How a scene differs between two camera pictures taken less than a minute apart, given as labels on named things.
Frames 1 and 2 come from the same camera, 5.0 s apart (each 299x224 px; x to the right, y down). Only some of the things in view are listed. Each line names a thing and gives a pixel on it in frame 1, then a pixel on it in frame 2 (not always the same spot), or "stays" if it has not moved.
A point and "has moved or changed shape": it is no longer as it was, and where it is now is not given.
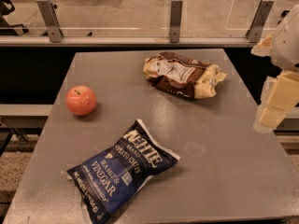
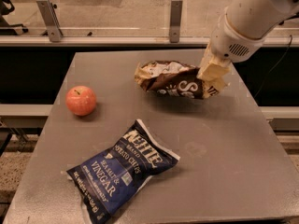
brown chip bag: [183, 77] has moved or changed shape
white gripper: [289, 49] → [231, 42]
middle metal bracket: [176, 21] stays
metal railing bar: [128, 42] stays
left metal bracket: [49, 18] stays
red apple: [80, 100] stays
